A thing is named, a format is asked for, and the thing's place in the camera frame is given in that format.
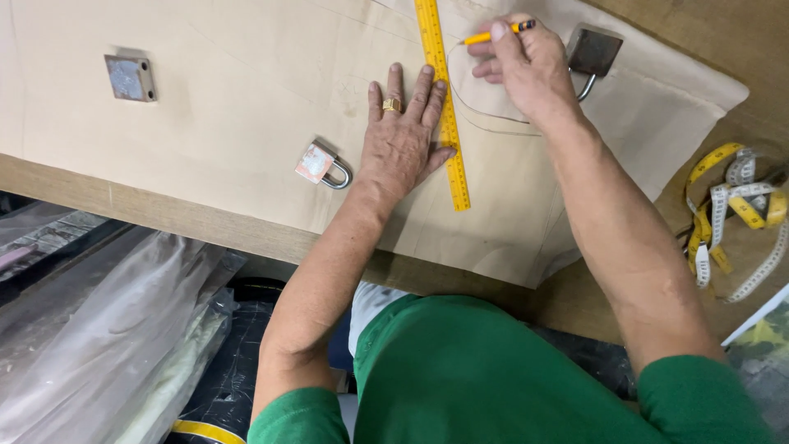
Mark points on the beige fabric piece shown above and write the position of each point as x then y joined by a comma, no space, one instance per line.
308,117

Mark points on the yellow pencil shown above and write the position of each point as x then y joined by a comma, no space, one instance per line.
496,33

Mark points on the large dark padlock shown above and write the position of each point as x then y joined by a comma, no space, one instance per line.
593,54

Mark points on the person's left hand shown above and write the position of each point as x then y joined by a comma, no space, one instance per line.
399,145

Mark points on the person's right hand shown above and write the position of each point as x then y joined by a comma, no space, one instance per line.
530,68

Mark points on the yellow ruler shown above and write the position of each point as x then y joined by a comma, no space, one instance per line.
442,105

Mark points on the black plastic wrapped roll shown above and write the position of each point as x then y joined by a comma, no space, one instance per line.
228,376

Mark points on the square metal weight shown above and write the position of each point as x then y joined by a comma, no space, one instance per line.
128,78

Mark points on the clear plastic wrapped fabric rolls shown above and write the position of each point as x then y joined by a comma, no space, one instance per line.
105,333

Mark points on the printed paper sheet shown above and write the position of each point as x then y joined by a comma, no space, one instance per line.
761,351

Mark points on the yellow and white measuring tape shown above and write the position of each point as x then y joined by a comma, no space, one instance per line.
736,216

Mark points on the small silver padlock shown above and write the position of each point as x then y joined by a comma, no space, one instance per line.
320,166

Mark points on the green shirt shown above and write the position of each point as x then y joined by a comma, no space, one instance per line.
493,382

